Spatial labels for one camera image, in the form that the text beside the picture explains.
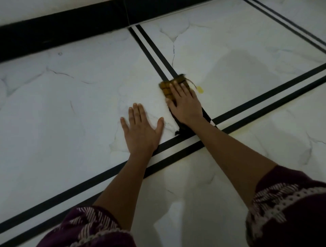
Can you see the black skirting strip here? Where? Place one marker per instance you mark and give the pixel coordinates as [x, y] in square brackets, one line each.
[51, 33]

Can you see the person's right forearm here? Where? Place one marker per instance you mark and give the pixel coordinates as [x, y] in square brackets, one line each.
[234, 157]

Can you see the person's left hand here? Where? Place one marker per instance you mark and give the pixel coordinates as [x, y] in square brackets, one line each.
[141, 135]

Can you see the maroon patterned right sleeve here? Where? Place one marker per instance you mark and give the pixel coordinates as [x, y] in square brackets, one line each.
[293, 211]

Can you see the maroon patterned left sleeve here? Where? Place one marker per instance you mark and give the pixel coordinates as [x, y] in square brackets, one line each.
[89, 229]

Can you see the person's right hand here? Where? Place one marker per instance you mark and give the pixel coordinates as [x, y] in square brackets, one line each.
[187, 107]

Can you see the person's left forearm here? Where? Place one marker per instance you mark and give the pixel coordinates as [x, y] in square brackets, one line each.
[124, 188]

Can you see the yellow stains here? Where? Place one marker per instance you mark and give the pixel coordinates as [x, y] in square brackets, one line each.
[200, 89]

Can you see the maroon patterned sleeve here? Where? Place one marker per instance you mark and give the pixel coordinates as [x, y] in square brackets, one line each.
[293, 211]
[89, 229]

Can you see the dark brown cleaning cloth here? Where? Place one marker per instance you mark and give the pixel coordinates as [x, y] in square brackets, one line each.
[165, 89]

